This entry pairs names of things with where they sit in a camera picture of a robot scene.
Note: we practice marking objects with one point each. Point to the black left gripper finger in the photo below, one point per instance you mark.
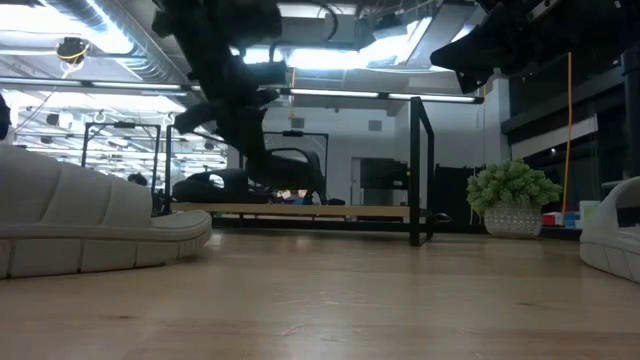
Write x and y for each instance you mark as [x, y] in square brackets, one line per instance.
[242, 140]
[260, 140]

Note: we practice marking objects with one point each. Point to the black wall screen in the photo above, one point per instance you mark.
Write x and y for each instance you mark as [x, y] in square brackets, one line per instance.
[382, 174]

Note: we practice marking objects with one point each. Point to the black vertical post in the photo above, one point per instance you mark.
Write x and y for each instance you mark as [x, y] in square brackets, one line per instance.
[631, 115]

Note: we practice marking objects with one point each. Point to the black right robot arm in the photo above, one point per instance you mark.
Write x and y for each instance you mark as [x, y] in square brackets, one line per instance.
[590, 30]

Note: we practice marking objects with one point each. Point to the long ceiling lamp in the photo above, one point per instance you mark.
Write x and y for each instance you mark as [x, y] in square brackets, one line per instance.
[380, 94]
[100, 85]

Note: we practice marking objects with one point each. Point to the person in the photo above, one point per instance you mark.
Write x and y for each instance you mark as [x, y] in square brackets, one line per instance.
[137, 179]

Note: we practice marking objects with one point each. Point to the pale green container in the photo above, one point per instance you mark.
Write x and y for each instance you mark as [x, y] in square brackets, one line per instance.
[590, 212]

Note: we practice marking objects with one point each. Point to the wall vent grille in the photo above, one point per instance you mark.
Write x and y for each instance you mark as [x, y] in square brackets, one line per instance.
[375, 125]
[297, 123]

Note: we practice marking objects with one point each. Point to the blue box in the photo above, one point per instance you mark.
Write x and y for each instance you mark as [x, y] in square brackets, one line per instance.
[572, 220]

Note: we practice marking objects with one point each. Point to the dark cabinet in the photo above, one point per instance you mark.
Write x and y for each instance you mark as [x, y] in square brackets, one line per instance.
[455, 192]

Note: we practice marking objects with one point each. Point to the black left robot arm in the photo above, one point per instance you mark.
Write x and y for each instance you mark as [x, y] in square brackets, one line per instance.
[215, 25]

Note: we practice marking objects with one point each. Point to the black frame table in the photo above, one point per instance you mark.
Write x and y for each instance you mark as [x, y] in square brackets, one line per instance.
[415, 175]

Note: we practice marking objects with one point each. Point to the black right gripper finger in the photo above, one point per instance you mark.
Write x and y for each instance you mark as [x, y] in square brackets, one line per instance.
[475, 80]
[475, 50]

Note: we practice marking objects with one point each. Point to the green plant in white pot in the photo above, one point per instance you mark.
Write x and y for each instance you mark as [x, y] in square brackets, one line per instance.
[512, 187]

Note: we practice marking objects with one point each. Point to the black table rig frame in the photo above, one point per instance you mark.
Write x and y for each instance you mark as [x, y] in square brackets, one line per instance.
[460, 230]

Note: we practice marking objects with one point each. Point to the silver air duct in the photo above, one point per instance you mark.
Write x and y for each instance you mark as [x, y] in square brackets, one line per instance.
[130, 45]

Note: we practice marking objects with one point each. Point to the red box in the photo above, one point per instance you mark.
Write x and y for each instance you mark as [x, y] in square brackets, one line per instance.
[549, 219]

